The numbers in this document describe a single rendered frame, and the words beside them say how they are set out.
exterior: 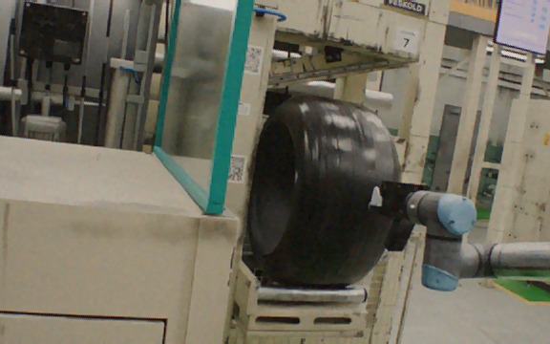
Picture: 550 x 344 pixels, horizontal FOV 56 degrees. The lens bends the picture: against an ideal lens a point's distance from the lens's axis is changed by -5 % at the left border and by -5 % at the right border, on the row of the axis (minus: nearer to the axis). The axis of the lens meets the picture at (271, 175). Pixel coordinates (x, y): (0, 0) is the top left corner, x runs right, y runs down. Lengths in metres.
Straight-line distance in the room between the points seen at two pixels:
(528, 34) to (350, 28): 3.88
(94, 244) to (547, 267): 0.81
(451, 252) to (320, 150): 0.45
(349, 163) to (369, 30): 0.64
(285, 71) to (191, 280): 1.37
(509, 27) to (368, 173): 4.20
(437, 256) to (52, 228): 0.76
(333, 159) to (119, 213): 0.87
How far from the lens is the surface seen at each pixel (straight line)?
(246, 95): 1.45
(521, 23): 5.57
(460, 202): 1.09
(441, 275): 1.12
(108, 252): 0.59
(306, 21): 1.79
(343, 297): 1.59
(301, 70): 1.92
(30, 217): 0.58
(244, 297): 1.47
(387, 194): 1.28
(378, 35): 1.90
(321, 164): 1.36
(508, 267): 1.16
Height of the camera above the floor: 1.39
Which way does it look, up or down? 7 degrees down
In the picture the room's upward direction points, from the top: 9 degrees clockwise
